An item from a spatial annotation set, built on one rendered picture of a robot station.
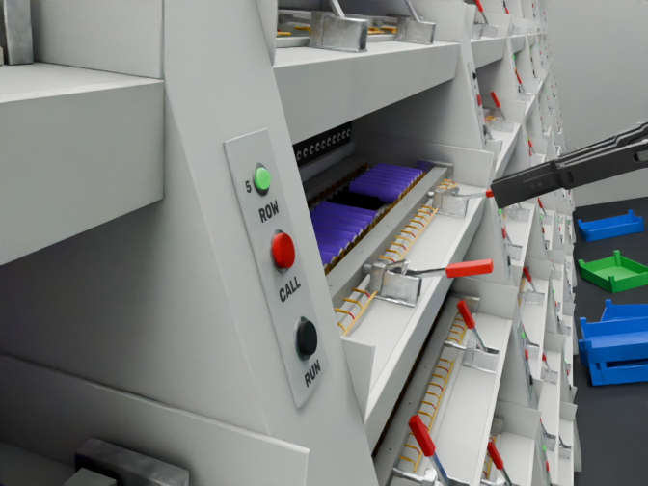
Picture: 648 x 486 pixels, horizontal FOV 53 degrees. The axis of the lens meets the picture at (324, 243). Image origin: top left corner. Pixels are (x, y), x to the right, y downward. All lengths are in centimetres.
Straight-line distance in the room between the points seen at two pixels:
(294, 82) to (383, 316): 21
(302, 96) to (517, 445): 78
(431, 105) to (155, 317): 70
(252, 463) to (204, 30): 18
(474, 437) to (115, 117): 57
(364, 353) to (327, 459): 6
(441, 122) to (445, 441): 44
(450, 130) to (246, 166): 67
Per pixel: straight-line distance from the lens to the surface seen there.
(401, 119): 94
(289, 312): 29
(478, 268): 51
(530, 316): 148
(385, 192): 77
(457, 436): 71
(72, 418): 33
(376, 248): 57
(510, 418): 107
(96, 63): 26
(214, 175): 26
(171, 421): 30
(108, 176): 23
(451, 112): 92
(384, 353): 45
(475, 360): 84
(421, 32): 75
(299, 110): 37
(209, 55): 28
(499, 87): 162
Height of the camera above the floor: 113
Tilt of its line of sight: 13 degrees down
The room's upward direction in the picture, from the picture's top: 14 degrees counter-clockwise
